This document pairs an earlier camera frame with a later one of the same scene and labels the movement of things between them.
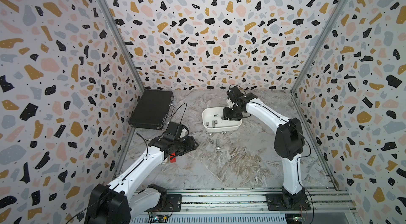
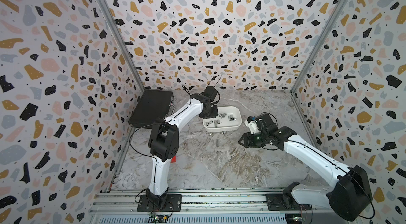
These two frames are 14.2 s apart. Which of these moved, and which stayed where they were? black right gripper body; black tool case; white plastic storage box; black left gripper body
Moved: black left gripper body; black right gripper body
Stayed: white plastic storage box; black tool case
